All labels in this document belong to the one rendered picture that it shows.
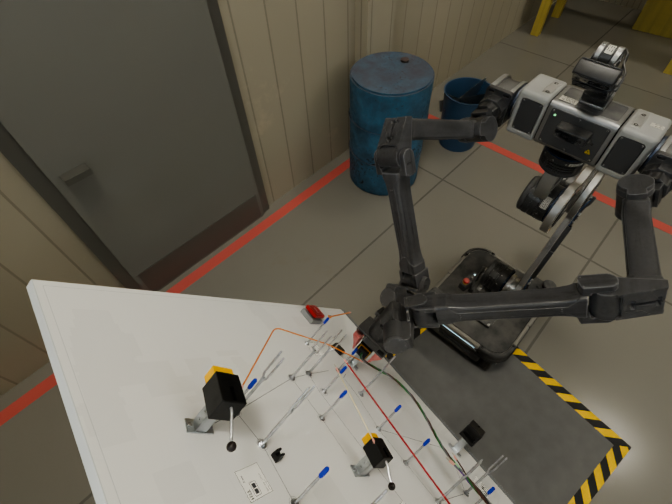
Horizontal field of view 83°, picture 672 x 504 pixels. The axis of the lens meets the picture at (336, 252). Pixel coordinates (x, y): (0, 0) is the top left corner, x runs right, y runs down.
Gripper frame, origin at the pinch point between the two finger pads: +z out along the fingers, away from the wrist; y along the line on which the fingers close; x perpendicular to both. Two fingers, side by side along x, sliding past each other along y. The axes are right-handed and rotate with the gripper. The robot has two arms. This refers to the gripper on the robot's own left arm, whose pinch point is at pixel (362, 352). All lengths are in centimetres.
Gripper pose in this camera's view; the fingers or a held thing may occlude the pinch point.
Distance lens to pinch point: 110.2
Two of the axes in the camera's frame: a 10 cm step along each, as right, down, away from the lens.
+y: 7.2, 6.4, -2.6
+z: -4.2, 7.0, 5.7
